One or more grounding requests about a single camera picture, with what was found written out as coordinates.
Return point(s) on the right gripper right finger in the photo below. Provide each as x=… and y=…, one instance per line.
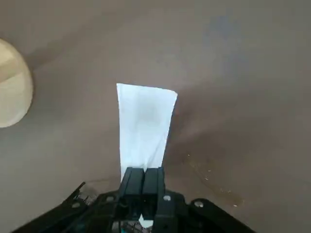
x=154, y=182

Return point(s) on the white tissue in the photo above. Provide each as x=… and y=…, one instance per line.
x=143, y=121

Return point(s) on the wooden roll stand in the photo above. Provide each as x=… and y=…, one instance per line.
x=12, y=97

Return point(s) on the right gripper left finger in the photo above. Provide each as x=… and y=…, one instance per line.
x=133, y=182

